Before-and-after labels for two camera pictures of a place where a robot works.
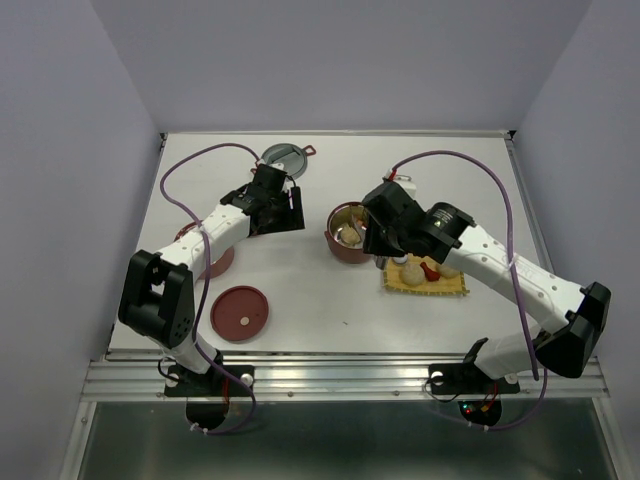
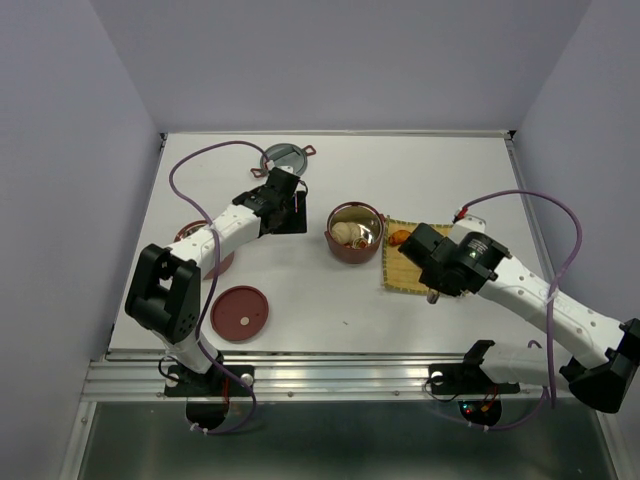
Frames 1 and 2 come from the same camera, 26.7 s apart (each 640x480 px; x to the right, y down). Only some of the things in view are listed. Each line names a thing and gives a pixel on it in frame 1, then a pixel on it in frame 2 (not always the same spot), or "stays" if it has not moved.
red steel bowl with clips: x=217 y=269 stays
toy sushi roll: x=401 y=259 -> x=359 y=243
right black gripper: x=373 y=243 -> x=427 y=278
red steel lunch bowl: x=345 y=232 stays
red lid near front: x=238 y=312 stays
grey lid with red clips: x=293 y=157 stays
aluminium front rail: x=330 y=376 stays
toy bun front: x=412 y=274 -> x=341 y=232
